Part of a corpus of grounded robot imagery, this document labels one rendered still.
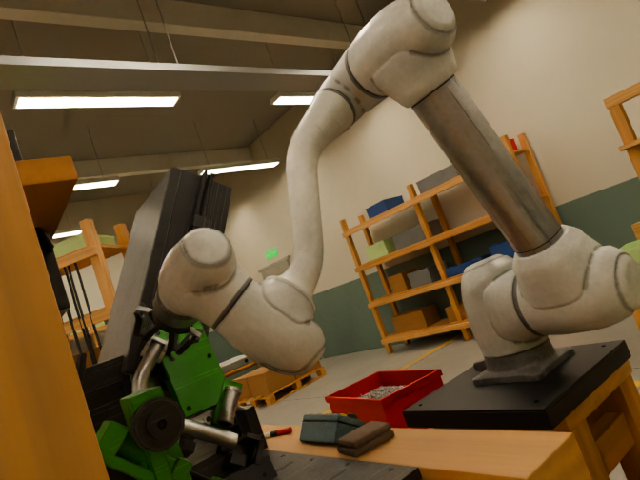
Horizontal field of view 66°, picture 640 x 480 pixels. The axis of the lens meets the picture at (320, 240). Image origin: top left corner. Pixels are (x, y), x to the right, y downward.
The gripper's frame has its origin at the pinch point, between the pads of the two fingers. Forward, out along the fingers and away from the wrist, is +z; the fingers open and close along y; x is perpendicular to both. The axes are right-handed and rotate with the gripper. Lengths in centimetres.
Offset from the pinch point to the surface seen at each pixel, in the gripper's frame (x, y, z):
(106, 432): 24.1, 0.9, -23.4
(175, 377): 2.5, -6.6, 4.2
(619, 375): -21, -92, -36
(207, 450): 13.0, -18.9, 6.5
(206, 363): -3.2, -11.4, 4.3
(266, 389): -239, -165, 545
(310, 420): -1.6, -39.6, 6.7
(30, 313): 27, 10, -60
